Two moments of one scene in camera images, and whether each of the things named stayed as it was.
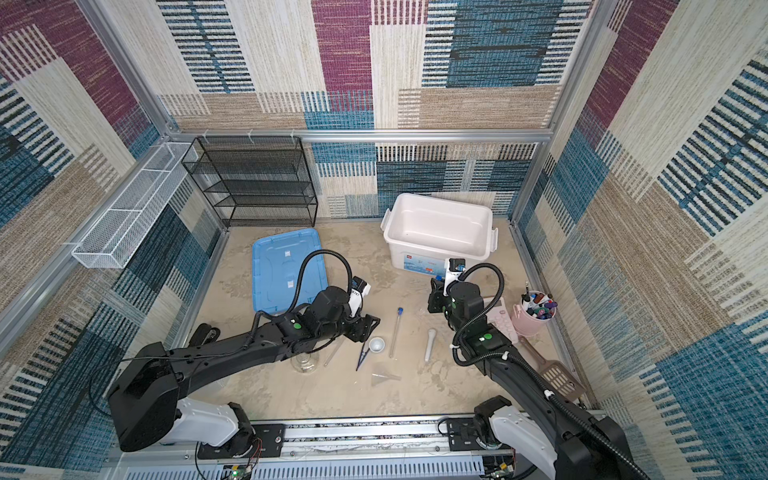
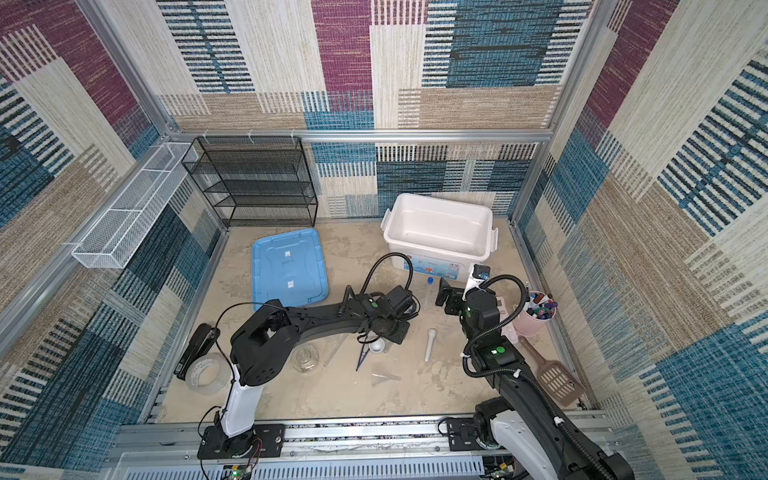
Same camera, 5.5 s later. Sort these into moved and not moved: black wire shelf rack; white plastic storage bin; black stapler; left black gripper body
Moved: left black gripper body
Not moved: black wire shelf rack; white plastic storage bin; black stapler
